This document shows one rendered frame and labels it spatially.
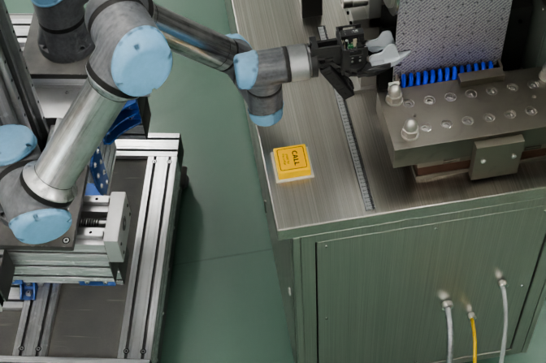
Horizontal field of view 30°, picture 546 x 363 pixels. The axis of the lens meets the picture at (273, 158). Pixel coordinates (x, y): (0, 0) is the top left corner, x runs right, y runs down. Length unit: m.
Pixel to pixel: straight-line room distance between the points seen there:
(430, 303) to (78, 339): 0.95
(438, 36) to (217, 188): 1.34
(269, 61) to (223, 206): 1.24
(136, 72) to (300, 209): 0.50
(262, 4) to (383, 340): 0.90
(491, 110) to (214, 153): 1.42
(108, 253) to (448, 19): 0.91
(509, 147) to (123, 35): 0.81
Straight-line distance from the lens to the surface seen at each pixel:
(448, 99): 2.16
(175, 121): 3.47
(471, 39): 2.17
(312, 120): 2.27
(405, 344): 2.69
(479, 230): 2.28
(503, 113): 2.15
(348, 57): 2.06
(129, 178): 3.09
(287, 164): 2.17
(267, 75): 2.06
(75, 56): 2.56
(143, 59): 1.83
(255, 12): 2.51
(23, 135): 2.15
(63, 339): 2.84
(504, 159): 2.15
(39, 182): 2.03
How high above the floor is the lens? 2.66
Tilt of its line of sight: 53 degrees down
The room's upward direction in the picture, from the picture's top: 4 degrees counter-clockwise
